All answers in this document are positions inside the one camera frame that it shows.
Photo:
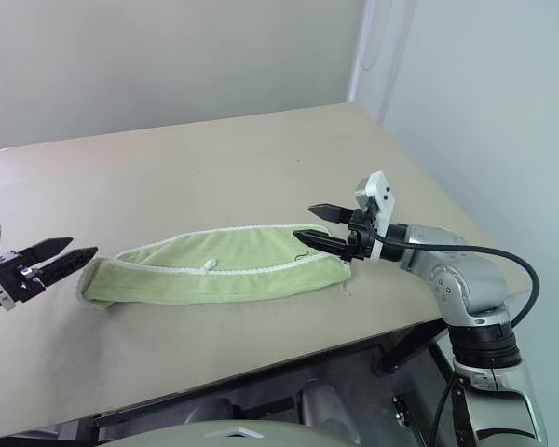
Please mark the grey rounded shape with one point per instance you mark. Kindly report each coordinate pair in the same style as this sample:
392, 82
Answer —
167, 433

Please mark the green towel with white trim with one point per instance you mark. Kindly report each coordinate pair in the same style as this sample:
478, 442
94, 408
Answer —
205, 288

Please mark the grey cylinder under table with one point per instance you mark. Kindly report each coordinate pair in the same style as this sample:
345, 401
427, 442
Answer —
326, 398

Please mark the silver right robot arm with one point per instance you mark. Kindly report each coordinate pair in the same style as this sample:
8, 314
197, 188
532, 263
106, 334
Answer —
466, 279

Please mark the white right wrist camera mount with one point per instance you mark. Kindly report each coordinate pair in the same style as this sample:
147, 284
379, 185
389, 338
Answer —
382, 191

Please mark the black diagonal table brace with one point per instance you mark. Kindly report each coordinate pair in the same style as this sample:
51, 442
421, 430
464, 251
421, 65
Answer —
410, 344

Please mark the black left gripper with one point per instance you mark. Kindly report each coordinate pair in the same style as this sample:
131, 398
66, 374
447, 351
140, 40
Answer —
11, 279

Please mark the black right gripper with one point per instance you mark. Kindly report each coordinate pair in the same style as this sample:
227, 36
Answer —
361, 233

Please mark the black table frame rail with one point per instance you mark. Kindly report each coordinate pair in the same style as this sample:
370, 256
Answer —
242, 384

